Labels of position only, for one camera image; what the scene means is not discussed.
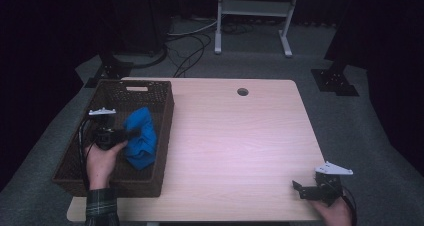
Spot thick black floor cable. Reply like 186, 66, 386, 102
132, 44, 169, 70

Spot tangled black floor cables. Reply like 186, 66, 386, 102
220, 20, 255, 36

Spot grey floor cable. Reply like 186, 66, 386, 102
166, 19, 219, 38

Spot person's left hand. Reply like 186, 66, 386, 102
84, 139, 128, 191

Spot black stand base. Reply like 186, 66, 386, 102
84, 52, 135, 89
310, 67, 360, 97

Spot blue printed t-shirt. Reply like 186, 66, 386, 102
122, 106, 158, 171

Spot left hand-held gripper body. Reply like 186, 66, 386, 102
88, 107, 128, 151

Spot right hand-held gripper black cable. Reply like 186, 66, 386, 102
341, 185, 358, 226

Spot brown wicker basket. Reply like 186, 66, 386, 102
51, 79, 175, 198

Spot left hand-held gripper black cable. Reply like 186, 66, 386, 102
77, 118, 101, 192

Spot thin black floor cable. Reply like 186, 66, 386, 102
172, 33, 213, 79

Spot hand-held gripper black cable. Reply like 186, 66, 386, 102
77, 118, 101, 192
341, 185, 358, 226

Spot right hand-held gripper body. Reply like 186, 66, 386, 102
313, 161, 354, 207

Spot person's right hand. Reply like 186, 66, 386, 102
308, 195, 354, 226

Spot white metal stand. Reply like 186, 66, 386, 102
214, 0, 302, 58

